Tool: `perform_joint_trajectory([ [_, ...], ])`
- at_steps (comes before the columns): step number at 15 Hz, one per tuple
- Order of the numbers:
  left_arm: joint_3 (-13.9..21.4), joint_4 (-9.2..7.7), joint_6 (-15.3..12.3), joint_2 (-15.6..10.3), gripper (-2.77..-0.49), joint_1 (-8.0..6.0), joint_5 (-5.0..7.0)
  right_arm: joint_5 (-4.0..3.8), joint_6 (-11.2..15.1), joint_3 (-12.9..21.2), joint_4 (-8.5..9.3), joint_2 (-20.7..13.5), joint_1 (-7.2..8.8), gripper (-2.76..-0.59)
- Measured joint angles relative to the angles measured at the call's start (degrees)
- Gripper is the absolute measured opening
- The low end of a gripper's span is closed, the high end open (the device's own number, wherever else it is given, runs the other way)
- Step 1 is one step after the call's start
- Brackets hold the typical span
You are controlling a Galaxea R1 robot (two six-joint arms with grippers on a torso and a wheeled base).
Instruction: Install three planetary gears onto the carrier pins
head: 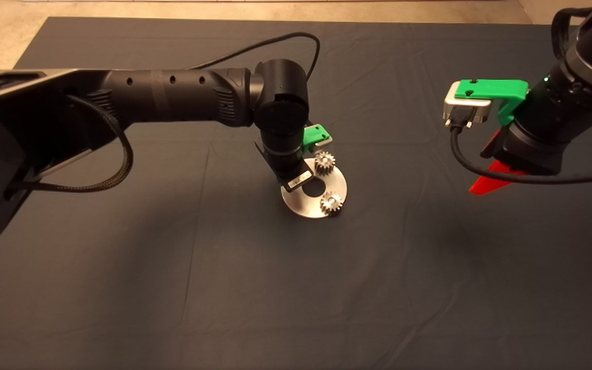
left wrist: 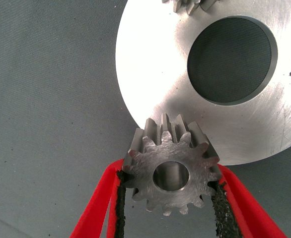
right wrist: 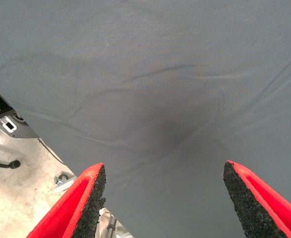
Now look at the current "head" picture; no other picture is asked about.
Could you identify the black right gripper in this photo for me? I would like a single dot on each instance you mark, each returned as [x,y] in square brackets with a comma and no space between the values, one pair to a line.
[532,154]

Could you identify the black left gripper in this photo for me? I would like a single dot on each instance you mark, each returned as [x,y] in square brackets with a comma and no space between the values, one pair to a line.
[291,174]

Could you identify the small steel planetary gear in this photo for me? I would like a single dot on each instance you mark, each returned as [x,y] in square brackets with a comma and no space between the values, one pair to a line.
[326,205]
[325,163]

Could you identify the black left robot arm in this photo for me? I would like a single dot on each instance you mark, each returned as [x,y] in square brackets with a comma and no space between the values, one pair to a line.
[172,95]

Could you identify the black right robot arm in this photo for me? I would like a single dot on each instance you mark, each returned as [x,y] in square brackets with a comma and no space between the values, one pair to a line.
[584,77]

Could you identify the round metal carrier plate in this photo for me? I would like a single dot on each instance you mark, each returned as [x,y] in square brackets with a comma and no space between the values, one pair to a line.
[301,205]

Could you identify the dark grey table cloth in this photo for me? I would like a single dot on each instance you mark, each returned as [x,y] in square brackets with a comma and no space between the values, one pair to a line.
[296,308]

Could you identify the green left camera mount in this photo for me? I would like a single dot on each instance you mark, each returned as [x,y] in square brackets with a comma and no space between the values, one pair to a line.
[312,136]

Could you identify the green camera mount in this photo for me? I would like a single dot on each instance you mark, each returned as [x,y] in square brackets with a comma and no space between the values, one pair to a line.
[491,89]
[312,136]

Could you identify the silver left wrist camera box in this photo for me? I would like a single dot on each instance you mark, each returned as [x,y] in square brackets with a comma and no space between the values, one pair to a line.
[325,140]

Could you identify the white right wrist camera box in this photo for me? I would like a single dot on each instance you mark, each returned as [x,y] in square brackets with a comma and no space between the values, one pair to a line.
[463,109]

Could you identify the green right camera mount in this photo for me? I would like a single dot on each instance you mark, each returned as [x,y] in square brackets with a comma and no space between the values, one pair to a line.
[491,89]

